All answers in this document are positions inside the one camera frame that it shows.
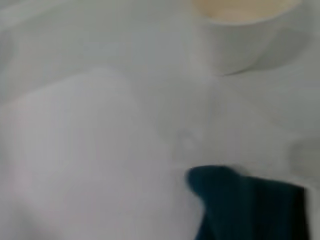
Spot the white paper cup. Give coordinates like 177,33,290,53
190,0,306,76

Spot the blue rag with black edge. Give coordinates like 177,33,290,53
186,164,309,240

